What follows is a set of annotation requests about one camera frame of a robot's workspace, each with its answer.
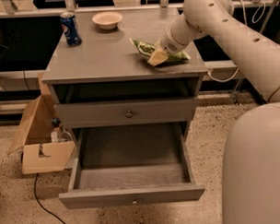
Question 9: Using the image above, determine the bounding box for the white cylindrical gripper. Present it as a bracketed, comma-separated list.
[147, 14, 202, 66]

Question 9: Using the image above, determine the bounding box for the green jalapeno chip bag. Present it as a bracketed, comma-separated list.
[130, 39, 191, 63]

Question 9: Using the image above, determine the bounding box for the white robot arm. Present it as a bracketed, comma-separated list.
[148, 0, 280, 224]

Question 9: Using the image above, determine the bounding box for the closed grey upper drawer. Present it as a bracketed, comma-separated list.
[54, 97, 198, 128]

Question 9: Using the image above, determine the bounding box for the grey drawer cabinet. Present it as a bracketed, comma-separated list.
[43, 8, 205, 132]

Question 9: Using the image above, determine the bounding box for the open grey lower drawer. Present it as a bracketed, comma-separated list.
[59, 123, 205, 209]

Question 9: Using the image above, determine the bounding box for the white paper bowl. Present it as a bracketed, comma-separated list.
[92, 11, 123, 30]

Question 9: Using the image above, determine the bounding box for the blue pepsi soda can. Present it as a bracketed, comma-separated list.
[60, 12, 82, 46]

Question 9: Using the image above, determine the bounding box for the small bottle in box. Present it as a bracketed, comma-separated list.
[51, 129, 59, 143]

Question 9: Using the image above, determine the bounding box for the open cardboard box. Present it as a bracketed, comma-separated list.
[4, 71, 77, 176]

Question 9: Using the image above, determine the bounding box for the white hanging cable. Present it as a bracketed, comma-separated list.
[204, 0, 279, 84]

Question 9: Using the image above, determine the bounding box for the black floor cable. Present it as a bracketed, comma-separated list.
[32, 171, 76, 224]

